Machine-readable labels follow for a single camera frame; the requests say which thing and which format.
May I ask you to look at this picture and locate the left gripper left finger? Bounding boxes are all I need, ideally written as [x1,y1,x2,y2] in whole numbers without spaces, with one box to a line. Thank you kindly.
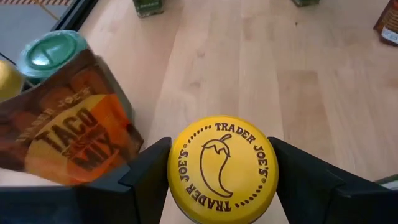
[0,137,172,224]

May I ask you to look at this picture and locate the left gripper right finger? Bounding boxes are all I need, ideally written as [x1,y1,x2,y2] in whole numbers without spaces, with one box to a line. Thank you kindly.
[269,136,398,224]

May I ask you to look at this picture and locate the taco seasoning mix packet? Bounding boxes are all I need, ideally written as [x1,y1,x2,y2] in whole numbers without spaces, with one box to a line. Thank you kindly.
[373,0,398,47]
[0,48,145,187]

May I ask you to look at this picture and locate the yellow-lid spice jar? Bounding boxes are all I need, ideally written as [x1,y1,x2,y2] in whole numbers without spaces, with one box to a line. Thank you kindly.
[0,58,25,103]
[167,114,280,224]

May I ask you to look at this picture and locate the black mat orange stripes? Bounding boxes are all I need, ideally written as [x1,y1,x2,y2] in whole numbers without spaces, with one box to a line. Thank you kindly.
[0,0,74,6]

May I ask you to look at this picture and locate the black aluminium table frame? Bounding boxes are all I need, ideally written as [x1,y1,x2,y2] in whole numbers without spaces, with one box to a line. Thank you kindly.
[49,0,100,32]

